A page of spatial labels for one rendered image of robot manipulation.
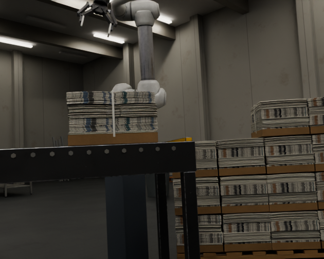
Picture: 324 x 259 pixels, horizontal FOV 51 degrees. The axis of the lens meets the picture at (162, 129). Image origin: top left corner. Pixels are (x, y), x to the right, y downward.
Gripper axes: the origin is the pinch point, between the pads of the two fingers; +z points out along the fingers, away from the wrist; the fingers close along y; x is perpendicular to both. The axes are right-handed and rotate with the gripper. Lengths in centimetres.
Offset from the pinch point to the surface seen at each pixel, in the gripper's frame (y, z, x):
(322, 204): -151, 59, -27
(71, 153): 0, 71, 14
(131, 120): -22, 49, 8
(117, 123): -16, 51, 7
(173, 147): -37, 63, 20
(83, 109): -1.4, 48.7, 7.9
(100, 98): -7.2, 43.3, 10.3
